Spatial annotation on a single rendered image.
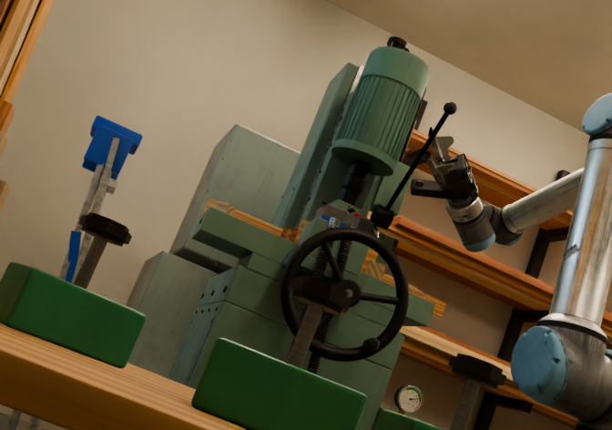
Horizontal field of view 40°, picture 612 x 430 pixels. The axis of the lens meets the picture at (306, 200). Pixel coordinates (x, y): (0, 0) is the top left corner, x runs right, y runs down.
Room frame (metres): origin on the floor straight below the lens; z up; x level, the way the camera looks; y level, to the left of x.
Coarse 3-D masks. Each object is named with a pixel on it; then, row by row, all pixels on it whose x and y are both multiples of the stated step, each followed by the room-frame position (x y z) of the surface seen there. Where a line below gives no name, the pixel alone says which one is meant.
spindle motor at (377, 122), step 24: (384, 48) 2.10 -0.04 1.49; (384, 72) 2.09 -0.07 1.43; (408, 72) 2.08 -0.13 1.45; (360, 96) 2.12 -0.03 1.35; (384, 96) 2.08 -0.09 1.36; (408, 96) 2.10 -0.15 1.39; (360, 120) 2.10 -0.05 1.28; (384, 120) 2.08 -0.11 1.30; (408, 120) 2.12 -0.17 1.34; (336, 144) 2.13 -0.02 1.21; (360, 144) 2.08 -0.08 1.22; (384, 144) 2.09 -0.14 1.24; (384, 168) 2.13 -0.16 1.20
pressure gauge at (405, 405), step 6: (402, 390) 1.98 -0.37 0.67; (408, 390) 1.98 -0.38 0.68; (414, 390) 1.98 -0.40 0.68; (420, 390) 1.98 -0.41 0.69; (396, 396) 1.99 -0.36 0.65; (402, 396) 1.98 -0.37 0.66; (408, 396) 1.98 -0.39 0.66; (414, 396) 1.99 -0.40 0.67; (420, 396) 1.99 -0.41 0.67; (396, 402) 1.99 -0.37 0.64; (402, 402) 1.98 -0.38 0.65; (408, 402) 1.98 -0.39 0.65; (414, 402) 1.99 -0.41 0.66; (420, 402) 1.99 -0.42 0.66; (402, 408) 1.98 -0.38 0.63; (408, 408) 1.98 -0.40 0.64; (414, 408) 1.99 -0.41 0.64; (402, 414) 2.00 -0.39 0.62
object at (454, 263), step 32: (416, 128) 4.58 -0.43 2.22; (480, 192) 4.55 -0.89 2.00; (512, 192) 4.34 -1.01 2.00; (416, 224) 4.12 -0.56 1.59; (544, 224) 4.66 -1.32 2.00; (416, 256) 4.43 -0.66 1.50; (448, 256) 4.24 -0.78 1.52; (480, 256) 4.20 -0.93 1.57; (544, 256) 4.79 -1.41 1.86; (480, 288) 4.59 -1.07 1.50; (512, 288) 4.37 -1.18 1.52; (544, 288) 4.28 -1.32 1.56; (512, 320) 4.80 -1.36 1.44; (608, 320) 4.37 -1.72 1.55; (416, 352) 4.20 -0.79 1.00; (448, 352) 4.17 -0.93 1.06; (480, 352) 4.31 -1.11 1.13; (512, 352) 4.79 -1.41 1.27; (512, 384) 4.32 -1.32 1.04; (480, 416) 4.80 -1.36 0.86
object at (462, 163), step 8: (448, 160) 2.14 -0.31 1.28; (456, 160) 2.13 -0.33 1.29; (464, 160) 2.12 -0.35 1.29; (456, 168) 2.09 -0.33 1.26; (464, 168) 2.08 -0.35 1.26; (448, 176) 2.12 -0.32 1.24; (456, 176) 2.11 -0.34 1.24; (464, 176) 2.11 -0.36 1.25; (472, 176) 2.13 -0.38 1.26; (448, 184) 2.13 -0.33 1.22; (456, 184) 2.13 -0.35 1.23; (464, 184) 2.12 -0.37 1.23; (472, 184) 2.16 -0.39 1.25; (456, 192) 2.17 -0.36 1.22; (464, 192) 2.17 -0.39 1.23; (472, 192) 2.16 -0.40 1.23; (448, 200) 2.20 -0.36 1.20; (456, 200) 2.18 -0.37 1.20; (464, 200) 2.16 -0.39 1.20
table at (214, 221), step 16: (208, 224) 1.95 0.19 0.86; (224, 224) 1.96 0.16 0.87; (240, 224) 1.96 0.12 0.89; (208, 240) 2.07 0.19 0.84; (224, 240) 1.96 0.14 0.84; (240, 240) 1.97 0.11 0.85; (256, 240) 1.97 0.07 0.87; (272, 240) 1.98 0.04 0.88; (288, 240) 1.98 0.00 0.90; (240, 256) 2.12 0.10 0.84; (272, 256) 1.98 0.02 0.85; (288, 256) 1.95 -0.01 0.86; (304, 272) 1.97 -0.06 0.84; (368, 288) 2.02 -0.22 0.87; (384, 288) 2.02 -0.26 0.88; (384, 304) 2.03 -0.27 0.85; (416, 304) 2.04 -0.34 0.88; (432, 304) 2.04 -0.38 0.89; (416, 320) 2.04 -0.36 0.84
